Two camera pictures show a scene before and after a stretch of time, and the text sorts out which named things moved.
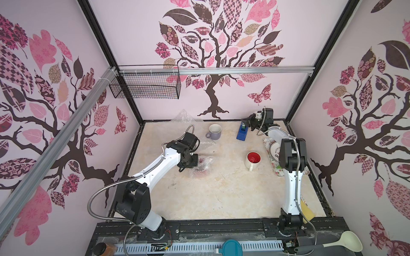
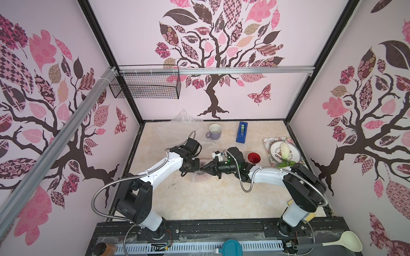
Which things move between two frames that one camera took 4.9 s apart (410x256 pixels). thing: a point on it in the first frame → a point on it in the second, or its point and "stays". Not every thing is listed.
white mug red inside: x=252 y=160 stays
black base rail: x=319 y=231 stays
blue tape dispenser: x=242 y=131 stays
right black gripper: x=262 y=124 → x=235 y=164
